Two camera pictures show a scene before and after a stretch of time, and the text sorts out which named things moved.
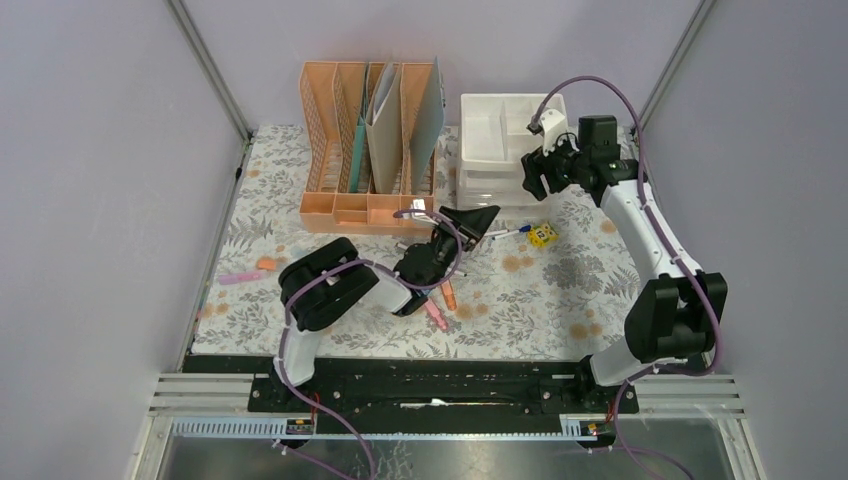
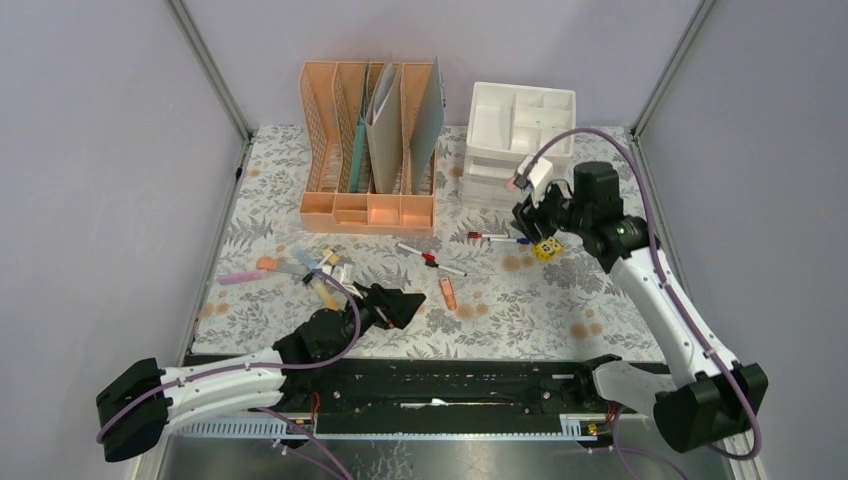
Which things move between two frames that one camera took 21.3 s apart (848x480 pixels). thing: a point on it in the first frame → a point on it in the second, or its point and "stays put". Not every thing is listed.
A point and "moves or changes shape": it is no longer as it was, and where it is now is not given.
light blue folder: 428,122 stays put
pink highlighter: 436,314 → 510,186
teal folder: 359,142 stays put
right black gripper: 538,164 → 527,213
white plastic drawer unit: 495,133 moves or changes shape
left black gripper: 470,224 → 389,307
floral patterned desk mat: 553,276 stays put
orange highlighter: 449,295 stays put
